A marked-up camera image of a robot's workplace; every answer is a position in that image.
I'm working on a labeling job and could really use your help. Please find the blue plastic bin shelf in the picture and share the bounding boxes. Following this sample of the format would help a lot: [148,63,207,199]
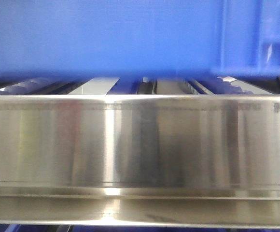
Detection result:
[0,0,280,78]

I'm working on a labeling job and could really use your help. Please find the blue bin lower shelf middle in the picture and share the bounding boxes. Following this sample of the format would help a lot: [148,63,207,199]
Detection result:
[71,226,280,232]

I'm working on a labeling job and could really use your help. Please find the stainless steel shelf front rail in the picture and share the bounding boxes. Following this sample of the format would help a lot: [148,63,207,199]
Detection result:
[0,95,280,229]

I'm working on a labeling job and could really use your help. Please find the metal roller track rails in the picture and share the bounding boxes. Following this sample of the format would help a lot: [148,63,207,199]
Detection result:
[0,76,280,95]

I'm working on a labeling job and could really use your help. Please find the blue bin lower shelf left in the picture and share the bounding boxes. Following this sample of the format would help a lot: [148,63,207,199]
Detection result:
[0,224,58,232]

